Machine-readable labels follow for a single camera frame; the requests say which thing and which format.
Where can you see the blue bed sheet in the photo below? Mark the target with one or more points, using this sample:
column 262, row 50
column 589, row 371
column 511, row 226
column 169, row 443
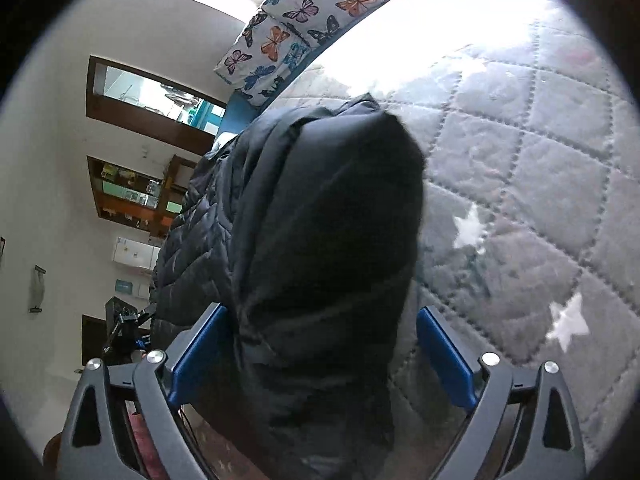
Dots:
column 236, row 115

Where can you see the black metal frame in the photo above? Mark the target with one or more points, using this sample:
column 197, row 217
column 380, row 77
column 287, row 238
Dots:
column 125, row 325

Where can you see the teal wall sign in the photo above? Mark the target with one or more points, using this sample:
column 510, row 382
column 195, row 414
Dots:
column 124, row 287

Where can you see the grey quilted star blanket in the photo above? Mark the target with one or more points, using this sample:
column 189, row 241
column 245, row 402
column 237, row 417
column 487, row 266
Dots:
column 525, row 170

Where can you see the grey wall hanging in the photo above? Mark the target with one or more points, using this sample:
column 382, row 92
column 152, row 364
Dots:
column 38, row 287

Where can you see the black puffer jacket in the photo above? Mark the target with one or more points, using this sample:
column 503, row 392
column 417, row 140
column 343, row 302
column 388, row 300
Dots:
column 320, row 240

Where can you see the brown framed wall opening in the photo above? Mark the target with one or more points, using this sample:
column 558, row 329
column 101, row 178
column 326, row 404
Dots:
column 150, row 105

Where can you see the white box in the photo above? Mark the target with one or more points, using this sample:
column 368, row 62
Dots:
column 135, row 254

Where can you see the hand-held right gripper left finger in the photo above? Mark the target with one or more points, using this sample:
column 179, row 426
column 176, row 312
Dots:
column 197, row 355

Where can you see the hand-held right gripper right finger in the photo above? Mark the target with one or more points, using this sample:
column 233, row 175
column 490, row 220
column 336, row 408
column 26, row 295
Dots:
column 445, row 355

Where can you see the wooden wall shelf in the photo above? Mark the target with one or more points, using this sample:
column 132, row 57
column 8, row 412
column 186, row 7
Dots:
column 135, row 195

